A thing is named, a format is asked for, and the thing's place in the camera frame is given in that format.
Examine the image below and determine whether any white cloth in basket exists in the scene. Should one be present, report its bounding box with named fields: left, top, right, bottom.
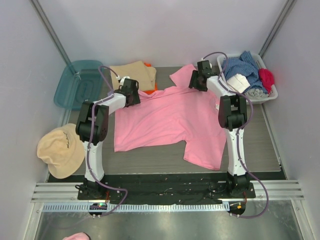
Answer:
left=226, top=73, right=251, bottom=93

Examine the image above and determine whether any white slotted cable duct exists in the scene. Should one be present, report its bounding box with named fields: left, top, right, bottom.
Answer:
left=42, top=202, right=230, bottom=213

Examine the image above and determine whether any grey cloth in basket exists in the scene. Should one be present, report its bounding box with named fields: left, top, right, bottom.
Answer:
left=244, top=87, right=269, bottom=100

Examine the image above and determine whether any orange t shirt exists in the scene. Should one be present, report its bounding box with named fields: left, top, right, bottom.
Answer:
left=144, top=62, right=158, bottom=95

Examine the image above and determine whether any right aluminium frame post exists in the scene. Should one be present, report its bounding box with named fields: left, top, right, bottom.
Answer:
left=258, top=0, right=297, bottom=58

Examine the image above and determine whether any pink cloth at bottom edge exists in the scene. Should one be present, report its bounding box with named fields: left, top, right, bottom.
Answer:
left=62, top=232, right=90, bottom=240

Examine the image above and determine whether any pink t shirt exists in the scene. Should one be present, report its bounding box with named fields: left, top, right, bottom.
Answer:
left=114, top=64, right=226, bottom=170

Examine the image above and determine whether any aluminium rail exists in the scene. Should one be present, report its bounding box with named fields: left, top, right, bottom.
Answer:
left=31, top=180, right=305, bottom=203

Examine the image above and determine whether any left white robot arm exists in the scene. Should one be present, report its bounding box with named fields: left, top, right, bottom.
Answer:
left=75, top=76, right=140, bottom=200

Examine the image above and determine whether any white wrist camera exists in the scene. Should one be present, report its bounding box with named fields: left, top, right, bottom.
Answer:
left=116, top=75, right=130, bottom=86
left=200, top=58, right=213, bottom=69

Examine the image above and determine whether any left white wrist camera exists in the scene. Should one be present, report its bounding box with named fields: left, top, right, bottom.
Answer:
left=116, top=75, right=130, bottom=86

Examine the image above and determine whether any aluminium frame post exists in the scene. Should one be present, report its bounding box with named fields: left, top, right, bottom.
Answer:
left=29, top=0, right=71, bottom=65
left=258, top=0, right=297, bottom=58

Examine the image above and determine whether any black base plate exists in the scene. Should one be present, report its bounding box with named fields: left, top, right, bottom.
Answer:
left=47, top=172, right=257, bottom=205

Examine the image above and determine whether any blue checked shirt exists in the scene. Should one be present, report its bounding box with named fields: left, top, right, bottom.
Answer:
left=222, top=51, right=268, bottom=93

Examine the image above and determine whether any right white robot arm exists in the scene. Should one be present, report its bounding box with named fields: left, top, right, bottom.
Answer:
left=189, top=59, right=250, bottom=198

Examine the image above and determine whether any magenta cloth in basket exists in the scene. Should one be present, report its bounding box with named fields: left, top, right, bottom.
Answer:
left=258, top=68, right=275, bottom=94

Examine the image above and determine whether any beige t shirt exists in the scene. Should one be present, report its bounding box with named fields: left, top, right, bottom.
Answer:
left=110, top=60, right=157, bottom=92

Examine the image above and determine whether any beige crumpled cloth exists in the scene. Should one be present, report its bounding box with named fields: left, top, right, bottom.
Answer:
left=37, top=123, right=85, bottom=179

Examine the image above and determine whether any left aluminium frame post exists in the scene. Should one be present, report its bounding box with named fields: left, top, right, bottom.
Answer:
left=29, top=0, right=71, bottom=65

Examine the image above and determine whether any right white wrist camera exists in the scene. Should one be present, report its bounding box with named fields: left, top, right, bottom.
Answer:
left=200, top=58, right=213, bottom=69

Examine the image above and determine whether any white plastic basket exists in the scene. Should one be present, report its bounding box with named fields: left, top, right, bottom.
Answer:
left=217, top=51, right=278, bottom=104

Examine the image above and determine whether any teal plastic bin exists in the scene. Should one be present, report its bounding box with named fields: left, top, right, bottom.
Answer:
left=53, top=60, right=104, bottom=111

